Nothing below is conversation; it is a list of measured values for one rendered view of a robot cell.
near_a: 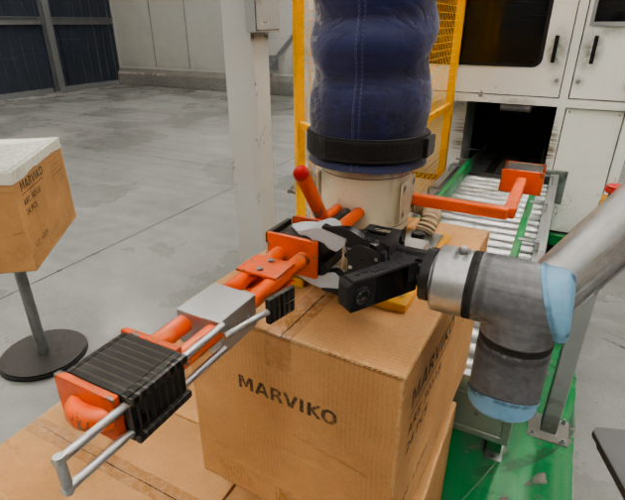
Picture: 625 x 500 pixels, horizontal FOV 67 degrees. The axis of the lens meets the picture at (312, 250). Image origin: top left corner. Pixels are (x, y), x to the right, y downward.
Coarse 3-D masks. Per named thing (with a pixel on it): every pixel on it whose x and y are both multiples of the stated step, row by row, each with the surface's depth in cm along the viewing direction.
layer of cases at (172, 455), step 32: (192, 384) 141; (192, 416) 129; (448, 416) 129; (0, 448) 119; (32, 448) 119; (96, 448) 119; (128, 448) 119; (160, 448) 119; (192, 448) 119; (448, 448) 141; (0, 480) 111; (32, 480) 111; (96, 480) 111; (128, 480) 111; (160, 480) 111; (192, 480) 111; (224, 480) 111
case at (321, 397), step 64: (320, 320) 77; (384, 320) 77; (448, 320) 86; (256, 384) 80; (320, 384) 73; (384, 384) 66; (448, 384) 105; (256, 448) 87; (320, 448) 78; (384, 448) 71
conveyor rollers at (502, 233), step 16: (464, 192) 300; (480, 192) 297; (496, 192) 300; (544, 192) 297; (464, 224) 252; (480, 224) 250; (496, 224) 253; (512, 224) 251; (528, 224) 254; (496, 240) 232; (512, 240) 235; (528, 256) 217
